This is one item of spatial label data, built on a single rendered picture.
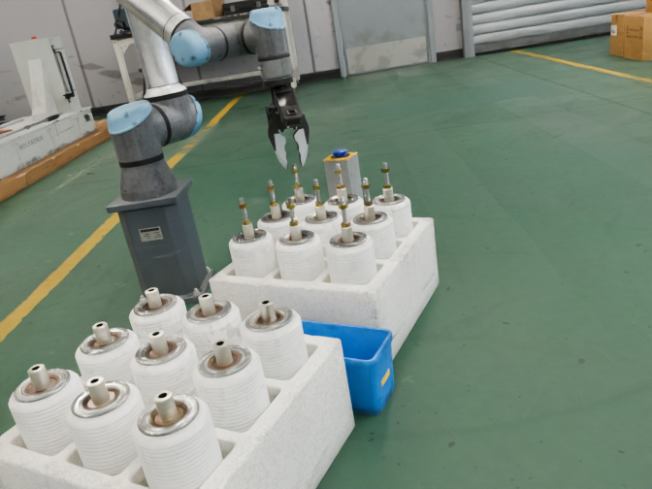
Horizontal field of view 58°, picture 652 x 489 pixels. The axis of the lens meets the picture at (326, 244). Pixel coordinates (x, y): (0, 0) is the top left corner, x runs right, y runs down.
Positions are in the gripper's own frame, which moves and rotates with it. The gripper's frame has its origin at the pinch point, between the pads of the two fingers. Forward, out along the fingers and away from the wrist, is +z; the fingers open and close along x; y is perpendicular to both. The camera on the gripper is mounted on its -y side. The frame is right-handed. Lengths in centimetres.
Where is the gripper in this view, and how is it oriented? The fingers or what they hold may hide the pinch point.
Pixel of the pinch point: (294, 163)
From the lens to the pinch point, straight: 143.3
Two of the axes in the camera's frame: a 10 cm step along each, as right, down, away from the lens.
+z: 1.5, 9.2, 3.7
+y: -2.4, -3.3, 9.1
